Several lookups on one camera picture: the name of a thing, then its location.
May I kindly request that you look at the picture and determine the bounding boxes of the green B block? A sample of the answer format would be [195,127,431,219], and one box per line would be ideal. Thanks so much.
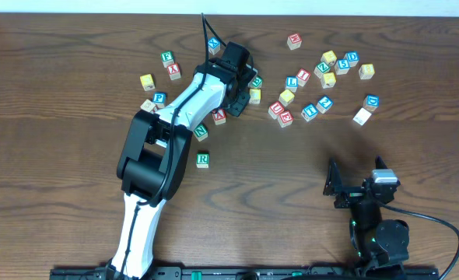
[250,75,263,89]

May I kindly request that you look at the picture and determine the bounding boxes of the green R block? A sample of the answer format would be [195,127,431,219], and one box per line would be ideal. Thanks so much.
[196,152,210,168]

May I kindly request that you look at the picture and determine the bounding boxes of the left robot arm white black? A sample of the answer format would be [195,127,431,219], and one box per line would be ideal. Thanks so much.
[107,42,258,279]

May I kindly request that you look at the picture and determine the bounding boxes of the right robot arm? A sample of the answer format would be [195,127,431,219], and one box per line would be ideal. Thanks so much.
[323,156,409,276]

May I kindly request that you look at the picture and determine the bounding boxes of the yellow block centre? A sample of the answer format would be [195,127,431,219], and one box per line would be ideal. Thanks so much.
[249,89,261,104]

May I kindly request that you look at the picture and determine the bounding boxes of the red A block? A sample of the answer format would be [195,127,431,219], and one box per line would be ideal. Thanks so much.
[212,109,226,125]

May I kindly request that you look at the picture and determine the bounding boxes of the red U block lower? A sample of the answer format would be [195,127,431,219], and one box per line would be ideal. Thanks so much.
[268,101,285,120]

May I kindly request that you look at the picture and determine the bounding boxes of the green N block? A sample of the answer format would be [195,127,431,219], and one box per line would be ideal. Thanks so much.
[193,124,208,142]

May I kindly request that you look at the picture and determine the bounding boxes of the yellow block by L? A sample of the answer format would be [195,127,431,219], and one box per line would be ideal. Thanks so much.
[279,89,295,107]

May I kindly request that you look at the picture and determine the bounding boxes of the white blank block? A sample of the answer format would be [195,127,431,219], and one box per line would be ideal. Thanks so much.
[353,107,372,126]

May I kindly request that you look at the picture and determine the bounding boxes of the blue L block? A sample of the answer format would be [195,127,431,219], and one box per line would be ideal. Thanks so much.
[285,76,299,93]

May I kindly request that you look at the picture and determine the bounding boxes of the blue D block right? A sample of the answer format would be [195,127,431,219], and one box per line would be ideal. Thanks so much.
[363,95,380,112]

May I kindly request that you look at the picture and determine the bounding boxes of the blue d block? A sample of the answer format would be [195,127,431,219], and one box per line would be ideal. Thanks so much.
[363,95,380,112]
[344,51,359,68]

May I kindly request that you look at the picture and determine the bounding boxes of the blue X block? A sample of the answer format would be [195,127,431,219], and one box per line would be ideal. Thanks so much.
[208,37,221,55]

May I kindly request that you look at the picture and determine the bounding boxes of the red I block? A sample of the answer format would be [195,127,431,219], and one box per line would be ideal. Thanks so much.
[296,68,311,86]

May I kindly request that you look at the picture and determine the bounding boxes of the blue T block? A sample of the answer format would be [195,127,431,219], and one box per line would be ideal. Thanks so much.
[301,103,318,122]

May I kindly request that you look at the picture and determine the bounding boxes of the blue 2 block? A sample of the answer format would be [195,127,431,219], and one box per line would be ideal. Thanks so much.
[316,96,334,114]

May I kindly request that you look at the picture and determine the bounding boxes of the blue P block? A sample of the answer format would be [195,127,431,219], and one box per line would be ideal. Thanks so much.
[152,92,166,108]

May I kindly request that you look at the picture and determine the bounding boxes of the red block top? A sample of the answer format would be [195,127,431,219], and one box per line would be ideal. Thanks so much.
[287,33,303,50]

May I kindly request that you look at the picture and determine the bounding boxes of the green F block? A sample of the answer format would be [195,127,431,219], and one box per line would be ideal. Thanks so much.
[161,51,174,68]

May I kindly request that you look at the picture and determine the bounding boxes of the beige red block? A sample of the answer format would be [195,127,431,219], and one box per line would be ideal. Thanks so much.
[140,100,158,114]

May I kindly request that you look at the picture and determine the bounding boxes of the green Z block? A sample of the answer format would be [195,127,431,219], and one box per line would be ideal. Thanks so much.
[314,61,331,79]

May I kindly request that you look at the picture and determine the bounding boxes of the yellow 8 block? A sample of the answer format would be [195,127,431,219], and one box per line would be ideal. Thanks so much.
[359,64,375,80]

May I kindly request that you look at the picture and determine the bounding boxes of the yellow block by Z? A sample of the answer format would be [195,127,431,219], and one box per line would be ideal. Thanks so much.
[321,72,336,89]

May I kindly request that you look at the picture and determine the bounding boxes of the yellow block far left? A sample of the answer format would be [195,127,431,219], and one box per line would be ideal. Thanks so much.
[140,74,156,91]

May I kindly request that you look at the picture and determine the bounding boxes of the yellow block upper right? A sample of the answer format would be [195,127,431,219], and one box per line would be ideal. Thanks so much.
[321,51,337,66]

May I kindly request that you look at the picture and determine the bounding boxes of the blue 5 block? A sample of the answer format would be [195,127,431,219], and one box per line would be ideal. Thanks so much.
[335,59,350,75]

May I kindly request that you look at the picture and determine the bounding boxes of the blue D block upper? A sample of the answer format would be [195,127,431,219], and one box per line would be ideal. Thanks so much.
[344,51,359,68]

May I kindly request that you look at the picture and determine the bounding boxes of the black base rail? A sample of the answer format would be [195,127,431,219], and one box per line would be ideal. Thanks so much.
[50,264,440,280]

